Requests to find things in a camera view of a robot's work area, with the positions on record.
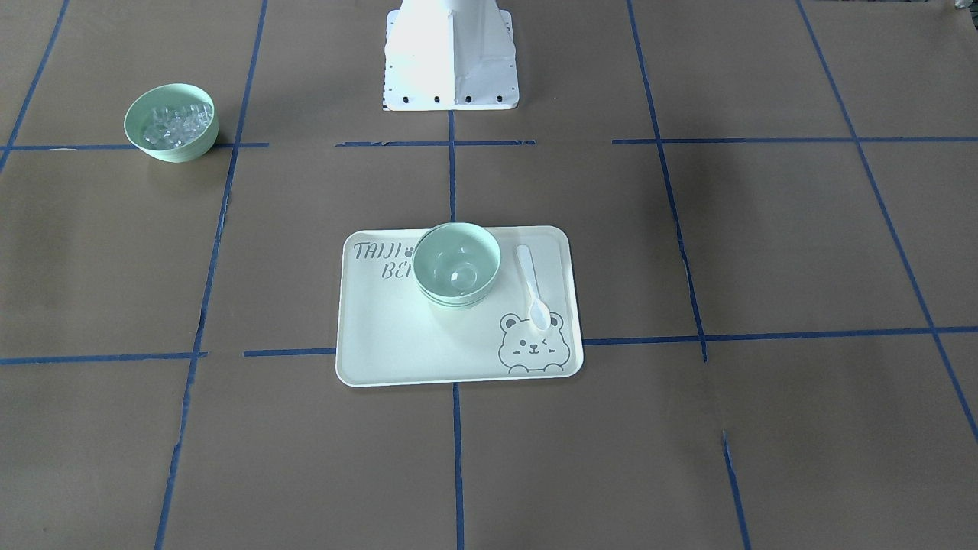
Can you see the green bowl on tray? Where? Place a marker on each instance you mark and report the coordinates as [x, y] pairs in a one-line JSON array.
[[455, 306]]

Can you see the white plastic spoon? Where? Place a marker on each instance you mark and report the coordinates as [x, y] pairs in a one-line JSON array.
[[538, 311]]

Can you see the cream bear tray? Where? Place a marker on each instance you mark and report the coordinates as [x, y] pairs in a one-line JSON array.
[[390, 333]]

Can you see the green bowl with ice cubes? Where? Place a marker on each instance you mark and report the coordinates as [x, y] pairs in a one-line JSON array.
[[175, 122]]

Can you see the white camera stand pillar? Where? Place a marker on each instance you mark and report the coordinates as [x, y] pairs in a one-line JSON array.
[[449, 56]]

